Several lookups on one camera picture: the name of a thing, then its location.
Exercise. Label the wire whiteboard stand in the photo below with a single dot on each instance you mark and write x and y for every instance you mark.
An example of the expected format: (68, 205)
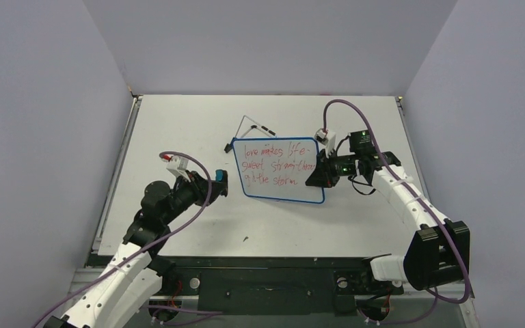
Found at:
(248, 127)

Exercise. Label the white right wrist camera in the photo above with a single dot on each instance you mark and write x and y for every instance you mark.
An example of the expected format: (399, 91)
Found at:
(326, 137)

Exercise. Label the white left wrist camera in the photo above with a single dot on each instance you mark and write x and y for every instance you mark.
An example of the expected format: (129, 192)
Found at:
(177, 166)

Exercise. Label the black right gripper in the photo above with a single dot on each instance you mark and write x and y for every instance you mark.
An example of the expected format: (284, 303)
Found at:
(328, 171)

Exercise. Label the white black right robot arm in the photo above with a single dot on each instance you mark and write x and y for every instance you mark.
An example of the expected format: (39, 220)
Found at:
(438, 253)

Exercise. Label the teal whiteboard eraser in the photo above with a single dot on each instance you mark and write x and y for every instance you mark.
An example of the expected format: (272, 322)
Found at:
(221, 176)

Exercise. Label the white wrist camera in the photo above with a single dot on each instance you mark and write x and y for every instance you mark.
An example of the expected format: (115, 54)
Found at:
(326, 137)
(177, 166)

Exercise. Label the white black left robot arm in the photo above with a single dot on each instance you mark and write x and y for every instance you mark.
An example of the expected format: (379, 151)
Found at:
(136, 272)

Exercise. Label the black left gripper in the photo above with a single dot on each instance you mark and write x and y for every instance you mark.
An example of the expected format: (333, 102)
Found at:
(199, 186)

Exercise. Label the aluminium table edge rail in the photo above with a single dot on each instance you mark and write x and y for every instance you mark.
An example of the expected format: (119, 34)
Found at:
(117, 168)

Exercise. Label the blue framed whiteboard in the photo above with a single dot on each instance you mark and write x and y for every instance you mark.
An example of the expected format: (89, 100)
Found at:
(278, 168)

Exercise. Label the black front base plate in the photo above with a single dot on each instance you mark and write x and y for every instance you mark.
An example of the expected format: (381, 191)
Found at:
(272, 285)

